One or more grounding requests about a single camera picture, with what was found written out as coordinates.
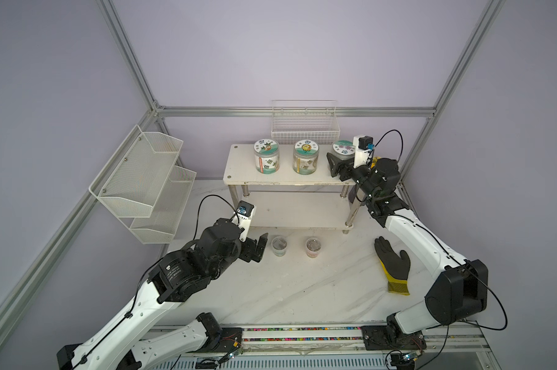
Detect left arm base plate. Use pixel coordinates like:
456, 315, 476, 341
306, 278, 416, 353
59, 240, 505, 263
192, 327, 244, 353

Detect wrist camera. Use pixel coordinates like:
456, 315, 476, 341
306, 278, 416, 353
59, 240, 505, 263
353, 135, 374, 168
236, 200, 255, 242

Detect sunflower lid seed container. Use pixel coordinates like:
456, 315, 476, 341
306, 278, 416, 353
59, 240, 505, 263
292, 140, 320, 175

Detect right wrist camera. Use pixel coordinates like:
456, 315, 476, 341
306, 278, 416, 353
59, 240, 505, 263
353, 135, 374, 168

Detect strawberry lid seed container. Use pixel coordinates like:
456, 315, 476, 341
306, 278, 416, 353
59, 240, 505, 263
253, 139, 280, 174

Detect small clear cup middle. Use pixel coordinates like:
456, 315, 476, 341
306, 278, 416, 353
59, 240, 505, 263
271, 236, 288, 257

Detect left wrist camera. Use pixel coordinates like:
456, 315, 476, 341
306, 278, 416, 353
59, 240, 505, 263
236, 200, 255, 242

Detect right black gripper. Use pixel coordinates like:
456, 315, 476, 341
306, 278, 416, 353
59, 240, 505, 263
328, 154, 379, 200

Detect small red-based clear cup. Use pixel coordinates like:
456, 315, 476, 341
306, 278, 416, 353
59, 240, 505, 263
306, 237, 322, 258

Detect yellow sunflower plant pot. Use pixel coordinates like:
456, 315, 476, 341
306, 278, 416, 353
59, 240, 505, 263
349, 154, 399, 207

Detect white wire basket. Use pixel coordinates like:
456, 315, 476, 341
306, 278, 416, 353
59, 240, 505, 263
271, 100, 340, 145

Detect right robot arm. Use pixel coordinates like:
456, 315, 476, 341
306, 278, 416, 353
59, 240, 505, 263
326, 154, 488, 341

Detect pink flower lid seed container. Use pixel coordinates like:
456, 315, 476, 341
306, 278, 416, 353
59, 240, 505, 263
331, 140, 356, 160

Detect aluminium cage frame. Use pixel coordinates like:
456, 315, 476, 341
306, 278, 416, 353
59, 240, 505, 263
0, 0, 507, 352

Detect black yellow work glove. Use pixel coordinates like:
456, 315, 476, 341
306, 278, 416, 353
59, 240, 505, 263
374, 237, 411, 296

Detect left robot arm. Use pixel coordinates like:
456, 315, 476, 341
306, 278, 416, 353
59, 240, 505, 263
56, 218, 269, 369

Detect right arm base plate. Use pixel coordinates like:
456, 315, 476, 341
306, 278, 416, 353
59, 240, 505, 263
361, 325, 427, 351

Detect white mesh wall rack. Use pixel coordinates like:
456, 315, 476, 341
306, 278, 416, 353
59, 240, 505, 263
89, 126, 196, 245

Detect white two-tier shelf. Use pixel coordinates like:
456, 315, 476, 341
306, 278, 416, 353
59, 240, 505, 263
223, 143, 357, 234

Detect aluminium front rail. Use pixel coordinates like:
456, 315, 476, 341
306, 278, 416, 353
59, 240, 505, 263
146, 324, 500, 369

